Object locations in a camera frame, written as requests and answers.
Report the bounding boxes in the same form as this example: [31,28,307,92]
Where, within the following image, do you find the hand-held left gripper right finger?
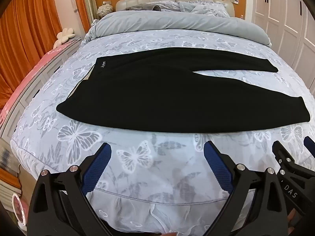
[203,141,296,236]

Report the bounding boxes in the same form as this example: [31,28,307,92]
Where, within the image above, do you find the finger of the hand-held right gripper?
[272,141,296,170]
[303,136,315,153]

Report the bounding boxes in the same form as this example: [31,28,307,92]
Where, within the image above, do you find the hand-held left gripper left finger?
[27,142,116,236]

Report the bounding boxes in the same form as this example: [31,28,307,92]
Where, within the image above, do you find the black pants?
[56,47,311,134]

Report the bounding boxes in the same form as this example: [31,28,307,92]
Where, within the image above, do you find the person's right hand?
[287,208,299,228]

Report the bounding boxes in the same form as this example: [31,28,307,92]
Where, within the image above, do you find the butterfly print bed sheet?
[11,28,315,236]

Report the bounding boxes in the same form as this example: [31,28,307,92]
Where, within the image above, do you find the round pink white disc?
[11,193,27,227]

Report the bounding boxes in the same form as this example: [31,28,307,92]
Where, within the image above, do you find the grey drawer cabinet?
[0,42,82,138]

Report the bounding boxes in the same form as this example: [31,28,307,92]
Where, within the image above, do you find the white wardrobe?
[246,0,315,84]

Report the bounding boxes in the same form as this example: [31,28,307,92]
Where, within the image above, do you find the white flower plush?
[57,28,75,45]

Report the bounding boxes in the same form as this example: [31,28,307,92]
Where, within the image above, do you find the grey duvet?
[85,1,272,47]

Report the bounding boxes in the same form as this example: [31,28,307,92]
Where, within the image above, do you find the orange curtain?
[0,0,93,109]

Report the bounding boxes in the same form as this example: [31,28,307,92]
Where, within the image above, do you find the white feathery ornament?
[97,1,114,18]

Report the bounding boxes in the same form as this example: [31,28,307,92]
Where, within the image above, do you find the light grey pillow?
[178,1,228,18]

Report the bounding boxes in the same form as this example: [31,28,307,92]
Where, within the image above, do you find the dark grey rolled cloth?
[127,4,161,11]

